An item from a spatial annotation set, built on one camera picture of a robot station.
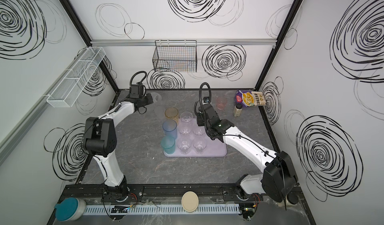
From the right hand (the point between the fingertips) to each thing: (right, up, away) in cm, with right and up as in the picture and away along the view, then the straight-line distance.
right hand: (200, 114), depth 82 cm
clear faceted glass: (-10, -11, +11) cm, 19 cm away
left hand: (-33, +10, +17) cm, 38 cm away
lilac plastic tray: (-5, -16, +3) cm, 16 cm away
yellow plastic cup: (-18, 0, +14) cm, 23 cm away
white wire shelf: (-66, +10, -9) cm, 68 cm away
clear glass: (-9, -3, +17) cm, 19 cm away
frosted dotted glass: (0, -20, +9) cm, 22 cm away
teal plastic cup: (-19, -18, +5) cm, 27 cm away
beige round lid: (-5, -38, -16) cm, 42 cm away
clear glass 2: (-10, -19, +6) cm, 22 cm away
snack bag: (+39, +9, +30) cm, 50 cm away
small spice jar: (+25, +1, +17) cm, 31 cm away
